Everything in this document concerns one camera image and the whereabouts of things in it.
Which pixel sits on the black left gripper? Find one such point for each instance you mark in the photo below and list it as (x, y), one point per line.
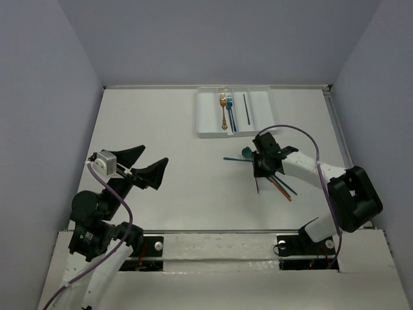
(130, 174)

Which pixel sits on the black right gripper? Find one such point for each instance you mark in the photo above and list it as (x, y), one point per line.
(257, 171)

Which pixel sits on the purple metal spoon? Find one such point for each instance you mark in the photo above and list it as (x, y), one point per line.
(247, 153)

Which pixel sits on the blue metal fork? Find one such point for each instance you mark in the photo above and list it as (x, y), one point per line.
(231, 113)
(228, 114)

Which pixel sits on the dark chopstick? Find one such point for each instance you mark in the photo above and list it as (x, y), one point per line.
(246, 109)

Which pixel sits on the ornate gold fork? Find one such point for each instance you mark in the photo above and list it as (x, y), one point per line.
(222, 102)

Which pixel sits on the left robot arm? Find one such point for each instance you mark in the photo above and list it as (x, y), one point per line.
(104, 236)

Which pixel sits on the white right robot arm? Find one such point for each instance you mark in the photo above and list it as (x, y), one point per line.
(352, 197)

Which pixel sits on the teal chopstick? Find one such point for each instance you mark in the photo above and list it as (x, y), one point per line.
(285, 185)

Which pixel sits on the iridescent green fork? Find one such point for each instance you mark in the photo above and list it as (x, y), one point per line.
(236, 159)

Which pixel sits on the orange chopstick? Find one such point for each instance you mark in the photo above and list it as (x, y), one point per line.
(280, 188)

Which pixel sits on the white plastic cutlery tray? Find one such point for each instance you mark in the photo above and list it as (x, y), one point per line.
(261, 106)

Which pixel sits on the white front platform board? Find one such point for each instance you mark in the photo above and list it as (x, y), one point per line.
(240, 271)

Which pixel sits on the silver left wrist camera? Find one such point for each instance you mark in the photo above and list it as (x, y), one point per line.
(104, 162)

